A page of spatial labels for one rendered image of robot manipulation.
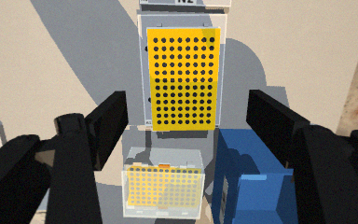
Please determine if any blue bin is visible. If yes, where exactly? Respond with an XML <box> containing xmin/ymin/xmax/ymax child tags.
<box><xmin>211</xmin><ymin>129</ymin><xmax>298</xmax><ymax>224</ymax></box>

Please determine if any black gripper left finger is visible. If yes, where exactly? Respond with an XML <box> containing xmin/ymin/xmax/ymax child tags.
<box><xmin>0</xmin><ymin>91</ymin><xmax>129</xmax><ymax>224</ymax></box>

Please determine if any grey box with green button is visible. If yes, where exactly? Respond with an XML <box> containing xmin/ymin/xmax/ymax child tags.
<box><xmin>33</xmin><ymin>191</ymin><xmax>48</xmax><ymax>222</ymax></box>

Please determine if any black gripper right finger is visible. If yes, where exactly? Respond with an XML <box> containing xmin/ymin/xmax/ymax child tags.
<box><xmin>246</xmin><ymin>90</ymin><xmax>358</xmax><ymax>224</ymax></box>

